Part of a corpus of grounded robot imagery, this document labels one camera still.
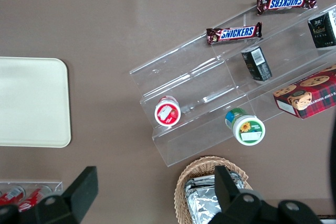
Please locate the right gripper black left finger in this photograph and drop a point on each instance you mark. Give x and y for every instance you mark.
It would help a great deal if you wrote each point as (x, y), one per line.
(78, 195)

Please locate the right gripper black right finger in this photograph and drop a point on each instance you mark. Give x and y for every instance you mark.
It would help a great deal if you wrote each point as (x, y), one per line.
(228, 197)

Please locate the light oval wicker basket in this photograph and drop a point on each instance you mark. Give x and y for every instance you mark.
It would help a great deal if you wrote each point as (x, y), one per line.
(181, 182)

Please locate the beige plastic tray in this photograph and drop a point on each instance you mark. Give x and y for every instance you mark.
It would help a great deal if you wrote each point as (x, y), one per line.
(31, 103)

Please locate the clear acrylic bottle rack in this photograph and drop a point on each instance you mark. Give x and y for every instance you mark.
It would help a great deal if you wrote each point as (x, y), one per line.
(56, 186)

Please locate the stack of foil containers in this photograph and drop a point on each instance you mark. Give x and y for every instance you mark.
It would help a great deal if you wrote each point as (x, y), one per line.
(202, 200)

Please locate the green lidded yogurt cup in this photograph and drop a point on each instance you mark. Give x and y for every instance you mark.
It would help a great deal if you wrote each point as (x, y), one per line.
(248, 129)

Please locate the red lidded yogurt cup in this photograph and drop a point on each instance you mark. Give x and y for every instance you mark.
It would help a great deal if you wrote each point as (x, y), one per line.
(167, 113)

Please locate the clear acrylic stepped shelf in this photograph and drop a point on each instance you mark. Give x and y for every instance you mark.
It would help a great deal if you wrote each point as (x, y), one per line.
(210, 82)

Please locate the red tartan cookie box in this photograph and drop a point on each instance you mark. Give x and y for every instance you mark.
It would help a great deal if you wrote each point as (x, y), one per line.
(309, 95)

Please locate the small black carton box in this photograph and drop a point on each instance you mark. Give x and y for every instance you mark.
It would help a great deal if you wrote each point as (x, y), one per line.
(256, 63)
(323, 31)

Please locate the Snickers chocolate bar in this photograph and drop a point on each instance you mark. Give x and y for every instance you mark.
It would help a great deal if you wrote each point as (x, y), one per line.
(233, 33)
(286, 2)

